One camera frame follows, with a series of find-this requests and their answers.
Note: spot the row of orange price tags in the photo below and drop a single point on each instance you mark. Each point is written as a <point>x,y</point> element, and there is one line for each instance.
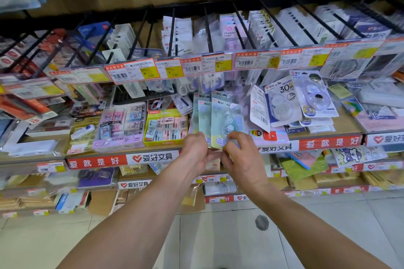
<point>132,70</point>

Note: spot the row of white card packets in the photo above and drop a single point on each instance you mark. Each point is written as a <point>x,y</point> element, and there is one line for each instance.
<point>121,38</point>

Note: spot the yellow eraser display box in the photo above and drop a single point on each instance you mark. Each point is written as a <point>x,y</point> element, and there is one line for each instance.
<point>165,128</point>

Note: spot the row of white red packets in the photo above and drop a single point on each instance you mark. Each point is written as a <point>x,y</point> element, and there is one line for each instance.
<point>31,108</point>

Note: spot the person's left hand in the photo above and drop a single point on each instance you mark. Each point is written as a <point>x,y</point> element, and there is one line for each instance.
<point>195,152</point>

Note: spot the small white blue box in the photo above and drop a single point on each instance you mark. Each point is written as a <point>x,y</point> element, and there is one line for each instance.
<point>182,105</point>

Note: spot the blue white card packet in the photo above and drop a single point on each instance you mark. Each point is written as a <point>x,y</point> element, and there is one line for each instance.
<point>71,202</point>

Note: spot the pink sticky note pack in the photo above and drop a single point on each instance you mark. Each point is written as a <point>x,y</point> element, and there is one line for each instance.
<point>372,120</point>

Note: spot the pile of teal packets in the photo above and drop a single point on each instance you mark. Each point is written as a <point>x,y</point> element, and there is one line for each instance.
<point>204,114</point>

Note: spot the gold box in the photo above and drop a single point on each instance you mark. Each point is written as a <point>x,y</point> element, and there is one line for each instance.
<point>82,146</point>

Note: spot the round floor cover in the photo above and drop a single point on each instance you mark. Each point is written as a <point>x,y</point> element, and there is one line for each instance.
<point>262,223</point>

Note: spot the green paper pack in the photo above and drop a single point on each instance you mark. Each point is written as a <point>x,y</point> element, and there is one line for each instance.
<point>303,168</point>

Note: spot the pile of large clear packets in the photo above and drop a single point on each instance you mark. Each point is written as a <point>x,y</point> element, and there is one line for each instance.
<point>281,101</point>

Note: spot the white ink box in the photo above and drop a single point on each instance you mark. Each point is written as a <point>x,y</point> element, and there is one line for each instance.
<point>50,127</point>

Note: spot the red shelf label strip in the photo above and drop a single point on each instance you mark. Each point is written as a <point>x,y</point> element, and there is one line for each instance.
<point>94,161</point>

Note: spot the stacks of brown envelopes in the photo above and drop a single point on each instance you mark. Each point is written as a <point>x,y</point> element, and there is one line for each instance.
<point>28,202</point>

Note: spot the white flat box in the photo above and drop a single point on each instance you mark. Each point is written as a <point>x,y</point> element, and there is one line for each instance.
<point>31,148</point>

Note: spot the blue scissors packets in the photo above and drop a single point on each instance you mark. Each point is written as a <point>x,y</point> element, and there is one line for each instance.
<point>94,35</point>

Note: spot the brown cardboard pack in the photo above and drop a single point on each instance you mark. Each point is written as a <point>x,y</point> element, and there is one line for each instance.
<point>102,202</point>

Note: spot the rows of grey white packets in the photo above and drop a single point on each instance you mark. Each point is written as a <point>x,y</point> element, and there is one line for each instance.
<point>300,26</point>

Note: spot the brown kraft envelope bag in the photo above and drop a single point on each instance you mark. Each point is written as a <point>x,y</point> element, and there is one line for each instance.
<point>192,199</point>

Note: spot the teal correction tape packet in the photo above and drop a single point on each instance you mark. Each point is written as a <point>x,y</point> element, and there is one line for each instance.
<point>227,117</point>

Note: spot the dark purple packet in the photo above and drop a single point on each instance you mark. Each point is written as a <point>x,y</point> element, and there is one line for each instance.
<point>98,178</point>

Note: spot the cartoon sticker pack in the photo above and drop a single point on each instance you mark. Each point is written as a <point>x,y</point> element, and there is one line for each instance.
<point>356,155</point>

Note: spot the small white blue device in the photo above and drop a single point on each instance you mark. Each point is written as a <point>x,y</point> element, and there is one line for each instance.
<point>82,132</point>

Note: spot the pink eraser display box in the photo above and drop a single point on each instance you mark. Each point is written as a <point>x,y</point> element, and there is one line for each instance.
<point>120,127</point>

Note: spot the person's right forearm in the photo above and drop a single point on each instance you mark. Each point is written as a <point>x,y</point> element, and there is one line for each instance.
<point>309,231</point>

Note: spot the person's right hand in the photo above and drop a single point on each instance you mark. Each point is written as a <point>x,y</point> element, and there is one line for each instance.
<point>246,161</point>

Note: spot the person's left forearm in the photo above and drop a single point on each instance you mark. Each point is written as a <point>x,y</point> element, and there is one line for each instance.
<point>132,224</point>

